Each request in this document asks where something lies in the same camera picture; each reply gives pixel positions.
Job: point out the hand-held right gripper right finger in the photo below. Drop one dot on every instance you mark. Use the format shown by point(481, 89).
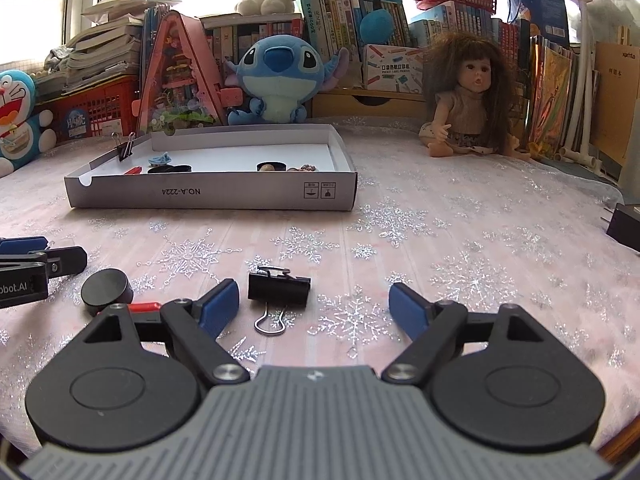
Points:
point(405, 310)

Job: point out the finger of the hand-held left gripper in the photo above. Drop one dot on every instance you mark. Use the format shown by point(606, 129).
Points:
point(22, 245)
point(67, 261)

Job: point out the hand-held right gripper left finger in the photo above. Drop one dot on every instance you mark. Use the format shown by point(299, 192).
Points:
point(220, 305)

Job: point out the solid black round cap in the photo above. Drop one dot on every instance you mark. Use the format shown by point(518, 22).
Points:
point(105, 290)

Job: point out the large black binder clip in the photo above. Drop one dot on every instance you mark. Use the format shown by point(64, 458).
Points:
point(277, 287)

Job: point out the long red crystal clip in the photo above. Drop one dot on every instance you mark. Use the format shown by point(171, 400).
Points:
point(145, 306)

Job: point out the small red crystal clip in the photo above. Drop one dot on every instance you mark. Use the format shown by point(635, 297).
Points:
point(132, 169)

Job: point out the grey cardboard box tray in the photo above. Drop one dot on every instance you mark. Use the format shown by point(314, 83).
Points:
point(210, 192)

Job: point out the plain blue hair clip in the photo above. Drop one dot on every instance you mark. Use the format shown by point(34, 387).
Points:
point(159, 159)

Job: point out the hollow black round lid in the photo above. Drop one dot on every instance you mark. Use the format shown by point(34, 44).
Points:
point(281, 166)
point(170, 169)

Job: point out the blue hair clip brown beads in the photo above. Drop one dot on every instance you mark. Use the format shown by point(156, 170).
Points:
point(302, 167)

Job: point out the pink snowflake tablecloth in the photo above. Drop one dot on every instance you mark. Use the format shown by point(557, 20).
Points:
point(475, 220)

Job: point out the blue robot cat plush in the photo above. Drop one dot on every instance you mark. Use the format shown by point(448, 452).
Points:
point(17, 120)

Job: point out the small black binder clip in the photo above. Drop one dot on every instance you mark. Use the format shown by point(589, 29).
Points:
point(125, 147)

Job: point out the red plastic crate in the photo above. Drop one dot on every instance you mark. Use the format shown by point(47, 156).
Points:
point(95, 110)

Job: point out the wooden desk shelf drawer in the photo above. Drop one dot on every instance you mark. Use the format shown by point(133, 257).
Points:
point(360, 105)

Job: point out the stack of books and papers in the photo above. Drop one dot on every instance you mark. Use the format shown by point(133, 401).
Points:
point(105, 50)

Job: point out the pink triangular house model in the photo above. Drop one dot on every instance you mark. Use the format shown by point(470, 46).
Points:
point(175, 75)

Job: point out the brown haired baby doll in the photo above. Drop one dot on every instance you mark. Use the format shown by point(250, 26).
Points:
point(470, 90)

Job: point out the black power adapter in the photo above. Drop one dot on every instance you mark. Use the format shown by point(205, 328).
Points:
point(625, 225)

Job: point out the blue alien plush toy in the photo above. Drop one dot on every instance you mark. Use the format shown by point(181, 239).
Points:
point(280, 75)

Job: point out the white printed carton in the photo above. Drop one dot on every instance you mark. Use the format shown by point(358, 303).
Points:
point(392, 67)

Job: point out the row of colourful picture books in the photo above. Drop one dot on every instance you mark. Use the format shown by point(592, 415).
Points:
point(555, 95)

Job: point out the blue white bear plush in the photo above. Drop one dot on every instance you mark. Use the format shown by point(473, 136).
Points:
point(375, 25)

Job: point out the row of upright books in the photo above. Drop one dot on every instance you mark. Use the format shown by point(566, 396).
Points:
point(340, 20)

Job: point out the white pipe rack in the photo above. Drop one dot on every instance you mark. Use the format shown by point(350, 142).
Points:
point(582, 70)

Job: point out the brown cardboard box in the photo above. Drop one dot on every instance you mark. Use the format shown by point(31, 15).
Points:
point(617, 100)

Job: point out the dark blue carton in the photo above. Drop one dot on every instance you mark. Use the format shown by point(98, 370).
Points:
point(545, 5)

